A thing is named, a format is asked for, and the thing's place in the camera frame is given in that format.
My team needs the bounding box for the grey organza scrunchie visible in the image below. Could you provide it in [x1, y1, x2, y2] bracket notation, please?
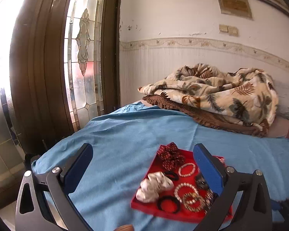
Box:
[195, 173, 209, 190]

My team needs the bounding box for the rhinestone leaf hair comb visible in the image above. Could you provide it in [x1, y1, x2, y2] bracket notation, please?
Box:
[204, 189, 219, 212]

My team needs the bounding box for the white pearl bracelet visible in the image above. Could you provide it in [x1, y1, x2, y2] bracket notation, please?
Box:
[174, 182, 199, 204]

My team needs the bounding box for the red polka dot scrunchie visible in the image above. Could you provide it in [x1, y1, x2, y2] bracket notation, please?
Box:
[156, 142, 185, 171]

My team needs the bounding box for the white cherry print scrunchie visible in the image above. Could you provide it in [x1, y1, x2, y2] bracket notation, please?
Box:
[136, 172, 174, 203]

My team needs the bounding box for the large black hair tie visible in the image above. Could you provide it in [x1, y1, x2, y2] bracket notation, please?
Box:
[156, 194, 181, 214]

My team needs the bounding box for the red plaid scrunchie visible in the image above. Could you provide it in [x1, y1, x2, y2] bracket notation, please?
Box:
[216, 157, 225, 165]

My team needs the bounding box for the red jewelry tray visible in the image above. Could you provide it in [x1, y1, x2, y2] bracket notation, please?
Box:
[130, 144, 234, 224]

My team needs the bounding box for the person's left hand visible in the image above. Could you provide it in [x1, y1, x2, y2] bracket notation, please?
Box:
[114, 224, 134, 231]

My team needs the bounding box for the brown ruffled blanket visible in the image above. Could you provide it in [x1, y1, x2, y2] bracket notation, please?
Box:
[142, 95, 269, 137]

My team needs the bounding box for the light blue bed sheet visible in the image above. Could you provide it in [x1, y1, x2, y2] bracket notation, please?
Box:
[32, 103, 289, 230]

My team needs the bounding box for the pink mattress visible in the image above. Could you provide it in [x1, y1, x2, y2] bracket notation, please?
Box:
[267, 116, 289, 139]

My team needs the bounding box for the floral beige blanket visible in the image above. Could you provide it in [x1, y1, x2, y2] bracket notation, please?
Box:
[138, 63, 279, 129]

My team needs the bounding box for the grey pillow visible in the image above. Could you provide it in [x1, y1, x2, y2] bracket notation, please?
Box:
[275, 80, 289, 119]

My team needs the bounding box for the stained glass window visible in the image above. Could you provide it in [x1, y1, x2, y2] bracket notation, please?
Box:
[64, 0, 104, 131]

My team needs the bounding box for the small black hair tie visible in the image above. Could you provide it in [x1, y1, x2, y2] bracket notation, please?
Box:
[163, 170, 180, 182]

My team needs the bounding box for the wall light switch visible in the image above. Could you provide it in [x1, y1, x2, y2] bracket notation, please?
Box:
[219, 24, 239, 37]

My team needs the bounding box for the framed wall plaque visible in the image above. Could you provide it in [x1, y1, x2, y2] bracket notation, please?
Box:
[218, 0, 253, 20]

